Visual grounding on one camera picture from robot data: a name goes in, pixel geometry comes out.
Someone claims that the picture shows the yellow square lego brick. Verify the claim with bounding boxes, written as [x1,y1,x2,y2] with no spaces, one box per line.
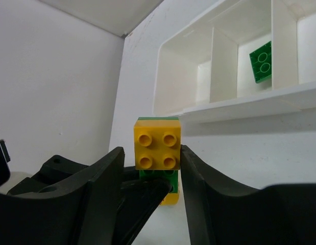
[133,117,181,170]

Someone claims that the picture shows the white three-compartment container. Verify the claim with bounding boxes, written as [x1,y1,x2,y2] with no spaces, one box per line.
[153,1,316,123]

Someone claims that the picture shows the green flat lego brick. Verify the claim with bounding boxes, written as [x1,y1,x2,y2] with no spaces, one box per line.
[249,41,272,84]

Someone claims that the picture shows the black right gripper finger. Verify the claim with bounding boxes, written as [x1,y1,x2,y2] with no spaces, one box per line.
[181,145,316,244]

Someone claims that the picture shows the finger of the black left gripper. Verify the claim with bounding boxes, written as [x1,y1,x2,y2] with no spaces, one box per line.
[116,179,172,244]

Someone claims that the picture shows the green square lego brick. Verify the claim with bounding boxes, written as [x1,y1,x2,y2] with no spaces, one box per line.
[139,170,179,193]

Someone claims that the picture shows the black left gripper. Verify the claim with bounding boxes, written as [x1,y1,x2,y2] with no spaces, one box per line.
[0,147,125,244]

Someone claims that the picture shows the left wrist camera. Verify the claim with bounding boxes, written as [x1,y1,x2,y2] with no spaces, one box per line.
[0,139,11,187]

